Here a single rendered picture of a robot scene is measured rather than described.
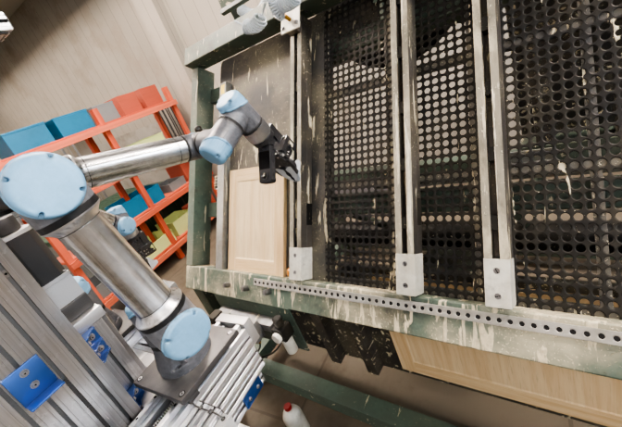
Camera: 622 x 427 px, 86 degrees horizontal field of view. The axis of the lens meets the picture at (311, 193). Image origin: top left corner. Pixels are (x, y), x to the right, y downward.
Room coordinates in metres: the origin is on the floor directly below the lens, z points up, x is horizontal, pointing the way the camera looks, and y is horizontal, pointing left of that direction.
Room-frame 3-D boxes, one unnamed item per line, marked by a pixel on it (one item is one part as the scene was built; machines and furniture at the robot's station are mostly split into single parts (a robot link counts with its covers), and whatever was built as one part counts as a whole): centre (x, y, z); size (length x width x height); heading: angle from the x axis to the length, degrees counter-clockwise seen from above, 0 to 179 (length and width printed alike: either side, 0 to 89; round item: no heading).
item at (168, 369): (0.79, 0.50, 1.09); 0.15 x 0.15 x 0.10
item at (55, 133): (4.03, 1.97, 1.02); 2.16 x 0.58 x 2.04; 144
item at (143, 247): (1.50, 0.84, 1.16); 0.09 x 0.08 x 0.12; 138
